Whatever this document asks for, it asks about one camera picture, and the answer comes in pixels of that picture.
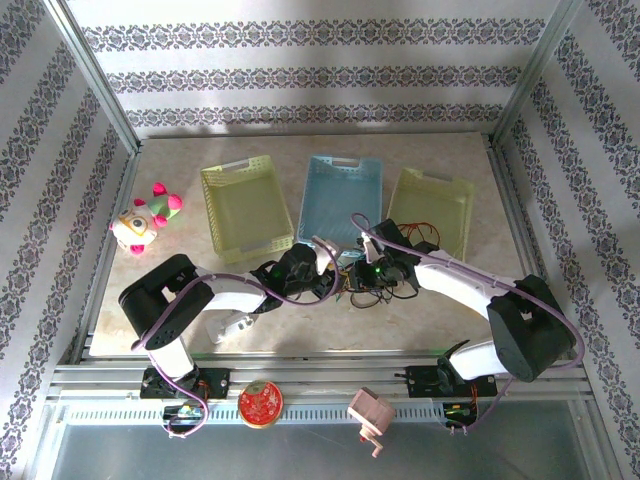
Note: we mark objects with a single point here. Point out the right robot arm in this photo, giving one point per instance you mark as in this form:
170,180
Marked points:
530,335

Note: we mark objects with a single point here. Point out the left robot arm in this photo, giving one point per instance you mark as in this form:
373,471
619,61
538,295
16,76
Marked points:
155,300

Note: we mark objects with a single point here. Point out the blue perforated plastic basket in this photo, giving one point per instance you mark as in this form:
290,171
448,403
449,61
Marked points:
340,195

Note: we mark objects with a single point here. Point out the yellow perforated plastic basket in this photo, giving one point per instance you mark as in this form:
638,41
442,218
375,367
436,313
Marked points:
440,200
250,205

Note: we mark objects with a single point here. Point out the pink plastic hand-crank device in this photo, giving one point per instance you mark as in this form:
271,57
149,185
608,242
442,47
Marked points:
371,411

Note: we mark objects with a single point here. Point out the red round tin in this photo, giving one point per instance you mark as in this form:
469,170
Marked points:
260,404

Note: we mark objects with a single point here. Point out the plush toy pink green white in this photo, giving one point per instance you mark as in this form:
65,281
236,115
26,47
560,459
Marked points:
142,220

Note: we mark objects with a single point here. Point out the grey metal panel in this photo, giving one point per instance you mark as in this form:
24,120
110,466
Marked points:
300,455

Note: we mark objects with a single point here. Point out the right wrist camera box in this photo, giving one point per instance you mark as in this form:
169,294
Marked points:
370,247

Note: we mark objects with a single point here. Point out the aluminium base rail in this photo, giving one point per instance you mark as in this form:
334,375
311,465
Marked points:
325,375

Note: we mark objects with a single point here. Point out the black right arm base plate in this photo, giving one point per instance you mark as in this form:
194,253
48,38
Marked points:
422,382

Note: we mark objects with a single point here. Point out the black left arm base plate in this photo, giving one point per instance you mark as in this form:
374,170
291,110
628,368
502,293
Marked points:
220,382

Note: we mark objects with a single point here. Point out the aluminium side rail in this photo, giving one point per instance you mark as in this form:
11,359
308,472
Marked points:
505,180
131,170

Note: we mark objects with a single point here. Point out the aluminium corner post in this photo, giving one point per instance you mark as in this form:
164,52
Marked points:
537,70
90,75

